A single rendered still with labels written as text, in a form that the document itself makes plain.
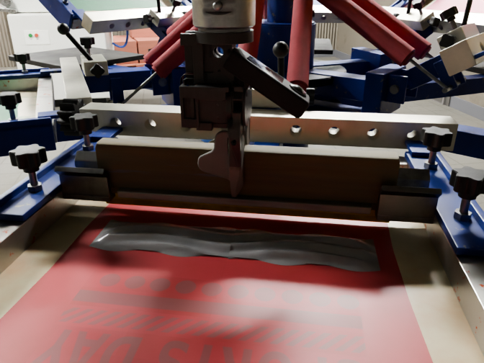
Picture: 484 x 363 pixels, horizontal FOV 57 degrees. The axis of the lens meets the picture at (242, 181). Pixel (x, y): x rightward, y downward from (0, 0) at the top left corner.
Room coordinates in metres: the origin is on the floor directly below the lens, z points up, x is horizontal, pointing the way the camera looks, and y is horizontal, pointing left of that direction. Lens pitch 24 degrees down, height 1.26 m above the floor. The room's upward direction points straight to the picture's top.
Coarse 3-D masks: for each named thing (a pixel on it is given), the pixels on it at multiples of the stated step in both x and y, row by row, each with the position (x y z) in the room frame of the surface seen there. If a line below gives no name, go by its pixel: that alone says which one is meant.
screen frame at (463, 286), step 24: (48, 216) 0.53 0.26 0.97; (0, 240) 0.44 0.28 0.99; (24, 240) 0.47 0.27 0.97; (432, 240) 0.49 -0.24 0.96; (0, 264) 0.43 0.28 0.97; (456, 264) 0.40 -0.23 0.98; (480, 264) 0.39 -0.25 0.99; (456, 288) 0.39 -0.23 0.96; (480, 288) 0.35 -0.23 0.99; (480, 312) 0.32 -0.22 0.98; (480, 336) 0.31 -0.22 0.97
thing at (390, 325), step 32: (256, 224) 0.54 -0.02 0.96; (288, 224) 0.54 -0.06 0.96; (320, 224) 0.54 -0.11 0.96; (352, 224) 0.54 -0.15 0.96; (384, 224) 0.54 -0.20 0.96; (384, 256) 0.46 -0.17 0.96; (320, 288) 0.40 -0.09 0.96; (352, 288) 0.40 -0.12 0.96; (384, 288) 0.40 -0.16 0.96; (384, 320) 0.35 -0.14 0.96; (416, 320) 0.35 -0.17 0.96; (384, 352) 0.30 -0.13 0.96; (416, 352) 0.30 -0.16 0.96
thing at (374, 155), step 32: (128, 160) 0.57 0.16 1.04; (160, 160) 0.56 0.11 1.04; (192, 160) 0.56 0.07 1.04; (256, 160) 0.54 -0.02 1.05; (288, 160) 0.54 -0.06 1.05; (320, 160) 0.53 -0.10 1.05; (352, 160) 0.53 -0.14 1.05; (384, 160) 0.52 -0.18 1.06; (224, 192) 0.55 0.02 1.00; (256, 192) 0.54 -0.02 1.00; (288, 192) 0.54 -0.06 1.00; (320, 192) 0.53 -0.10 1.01; (352, 192) 0.53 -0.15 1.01
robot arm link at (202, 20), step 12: (192, 0) 0.55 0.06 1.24; (204, 0) 0.53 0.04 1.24; (216, 0) 0.53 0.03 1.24; (228, 0) 0.53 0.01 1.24; (240, 0) 0.53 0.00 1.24; (252, 0) 0.55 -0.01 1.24; (192, 12) 0.56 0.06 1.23; (204, 12) 0.53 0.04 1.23; (216, 12) 0.53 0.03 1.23; (228, 12) 0.53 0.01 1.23; (240, 12) 0.53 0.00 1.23; (252, 12) 0.55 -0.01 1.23; (204, 24) 0.53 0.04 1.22; (216, 24) 0.53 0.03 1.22; (228, 24) 0.53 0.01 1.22; (240, 24) 0.53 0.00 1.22; (252, 24) 0.55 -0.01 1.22
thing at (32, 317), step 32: (96, 224) 0.54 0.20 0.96; (192, 224) 0.54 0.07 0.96; (224, 224) 0.54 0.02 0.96; (64, 256) 0.46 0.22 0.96; (96, 256) 0.46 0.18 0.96; (128, 256) 0.46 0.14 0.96; (160, 256) 0.46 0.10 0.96; (192, 256) 0.46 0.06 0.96; (32, 288) 0.40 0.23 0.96; (64, 288) 0.40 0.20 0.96; (0, 320) 0.35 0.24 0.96; (32, 320) 0.35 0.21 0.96; (0, 352) 0.30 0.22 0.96; (32, 352) 0.30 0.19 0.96
